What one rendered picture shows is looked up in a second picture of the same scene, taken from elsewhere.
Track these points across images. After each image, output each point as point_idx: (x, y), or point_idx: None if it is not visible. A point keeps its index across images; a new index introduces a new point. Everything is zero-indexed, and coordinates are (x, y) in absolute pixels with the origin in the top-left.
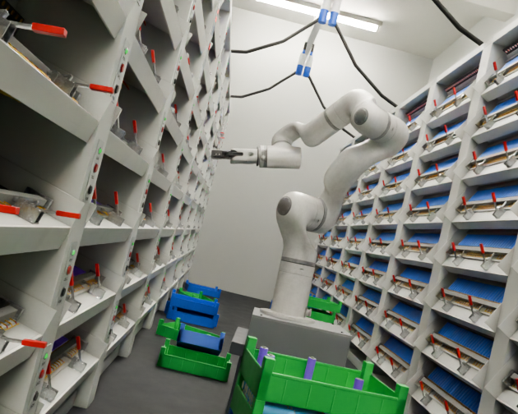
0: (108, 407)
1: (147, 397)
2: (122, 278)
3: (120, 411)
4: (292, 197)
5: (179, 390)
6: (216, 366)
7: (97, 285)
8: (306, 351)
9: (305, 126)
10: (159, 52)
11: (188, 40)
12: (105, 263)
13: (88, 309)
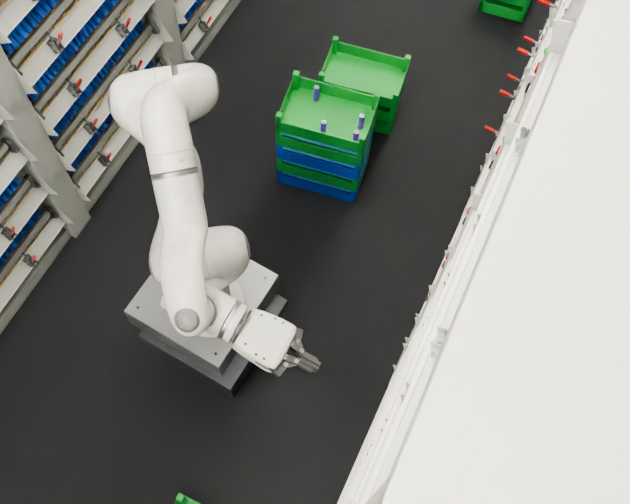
0: (378, 365)
1: (327, 402)
2: (418, 314)
3: (368, 357)
4: (241, 232)
5: (276, 438)
6: (197, 502)
7: None
8: None
9: (205, 219)
10: None
11: (473, 200)
12: None
13: (459, 224)
